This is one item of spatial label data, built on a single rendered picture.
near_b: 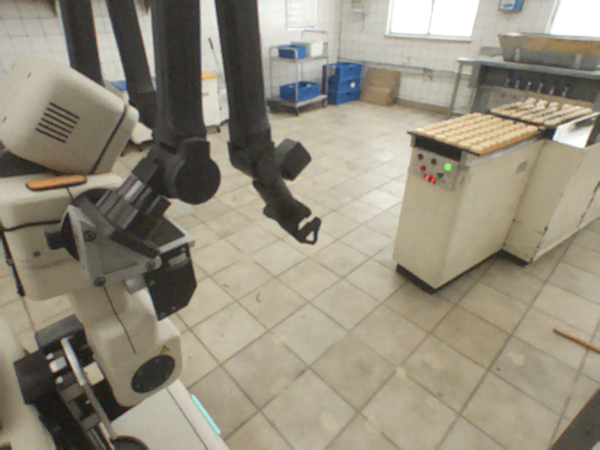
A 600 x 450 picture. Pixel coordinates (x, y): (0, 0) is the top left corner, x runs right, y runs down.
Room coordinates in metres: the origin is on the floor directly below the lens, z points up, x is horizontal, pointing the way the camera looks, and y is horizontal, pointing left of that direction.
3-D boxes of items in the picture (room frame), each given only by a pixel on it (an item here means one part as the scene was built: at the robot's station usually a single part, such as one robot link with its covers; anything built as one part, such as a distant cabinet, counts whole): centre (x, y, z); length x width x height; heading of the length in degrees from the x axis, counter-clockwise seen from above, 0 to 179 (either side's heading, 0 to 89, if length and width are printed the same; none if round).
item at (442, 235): (1.79, -0.97, 0.45); 0.70 x 0.34 x 0.90; 124
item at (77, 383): (0.58, 0.49, 0.68); 0.28 x 0.27 x 0.25; 44
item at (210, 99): (4.64, 1.42, 0.38); 0.64 x 0.54 x 0.77; 41
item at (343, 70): (6.44, -0.73, 0.50); 0.60 x 0.40 x 0.20; 136
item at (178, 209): (2.45, 1.06, 0.08); 0.30 x 0.22 x 0.16; 122
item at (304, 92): (5.84, 0.01, 0.29); 0.56 x 0.38 x 0.20; 142
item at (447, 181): (1.58, -0.67, 0.77); 0.24 x 0.04 x 0.14; 34
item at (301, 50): (5.67, 0.12, 0.88); 0.40 x 0.30 x 0.16; 47
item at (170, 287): (0.62, 0.36, 0.99); 0.28 x 0.16 x 0.22; 44
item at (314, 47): (5.97, -0.11, 0.90); 0.44 x 0.36 x 0.20; 52
